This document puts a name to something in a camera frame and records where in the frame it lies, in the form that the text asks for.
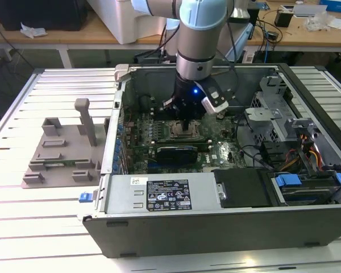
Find silver CPU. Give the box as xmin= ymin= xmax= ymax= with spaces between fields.
xmin=172 ymin=125 xmax=196 ymax=138

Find metal socket cover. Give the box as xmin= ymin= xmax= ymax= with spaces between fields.
xmin=166 ymin=121 xmax=202 ymax=140

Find black graphics card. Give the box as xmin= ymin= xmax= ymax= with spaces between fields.
xmin=156 ymin=145 xmax=199 ymax=165

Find green motherboard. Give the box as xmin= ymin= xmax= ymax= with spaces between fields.
xmin=122 ymin=107 xmax=247 ymax=174

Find grey case latch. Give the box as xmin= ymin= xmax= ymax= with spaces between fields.
xmin=114 ymin=64 xmax=131 ymax=84

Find metal drive cage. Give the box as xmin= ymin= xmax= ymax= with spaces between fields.
xmin=244 ymin=75 xmax=295 ymax=148

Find white printer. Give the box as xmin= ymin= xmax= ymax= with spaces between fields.
xmin=86 ymin=0 xmax=181 ymax=45

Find black plastic panel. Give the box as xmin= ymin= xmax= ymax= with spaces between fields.
xmin=212 ymin=168 xmax=273 ymax=209

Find tall black box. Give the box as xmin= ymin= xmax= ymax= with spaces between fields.
xmin=248 ymin=7 xmax=260 ymax=25

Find grey power supply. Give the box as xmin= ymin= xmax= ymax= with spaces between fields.
xmin=103 ymin=172 xmax=225 ymax=216

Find grey parts rack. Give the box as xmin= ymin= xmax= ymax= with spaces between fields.
xmin=20 ymin=98 xmax=110 ymax=190

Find small black box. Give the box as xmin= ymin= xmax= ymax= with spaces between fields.
xmin=274 ymin=8 xmax=294 ymax=28

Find hard disk in blue carrier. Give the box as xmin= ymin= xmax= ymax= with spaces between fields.
xmin=272 ymin=172 xmax=341 ymax=206

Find wooden desk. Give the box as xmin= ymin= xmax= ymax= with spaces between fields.
xmin=244 ymin=0 xmax=341 ymax=53
xmin=0 ymin=11 xmax=178 ymax=52

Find black open PC case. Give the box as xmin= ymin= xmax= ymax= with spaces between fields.
xmin=76 ymin=63 xmax=341 ymax=259

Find green RAM stick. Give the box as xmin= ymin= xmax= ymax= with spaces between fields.
xmin=44 ymin=160 xmax=74 ymax=167

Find grey flat card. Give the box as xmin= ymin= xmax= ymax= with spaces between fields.
xmin=292 ymin=4 xmax=328 ymax=18

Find clear plastic bag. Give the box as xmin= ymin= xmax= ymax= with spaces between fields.
xmin=304 ymin=13 xmax=336 ymax=32

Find large black box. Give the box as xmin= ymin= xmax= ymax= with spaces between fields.
xmin=0 ymin=0 xmax=89 ymax=32

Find crumpled white paper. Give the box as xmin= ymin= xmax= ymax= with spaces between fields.
xmin=19 ymin=22 xmax=48 ymax=39

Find blue carton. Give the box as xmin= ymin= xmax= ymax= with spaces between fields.
xmin=319 ymin=0 xmax=341 ymax=14

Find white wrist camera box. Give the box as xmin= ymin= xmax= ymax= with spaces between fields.
xmin=196 ymin=80 xmax=230 ymax=115

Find orange wire bundle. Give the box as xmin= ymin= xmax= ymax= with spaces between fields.
xmin=278 ymin=149 xmax=302 ymax=169

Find yellow and red wire bundle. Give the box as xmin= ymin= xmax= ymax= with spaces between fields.
xmin=300 ymin=133 xmax=322 ymax=171

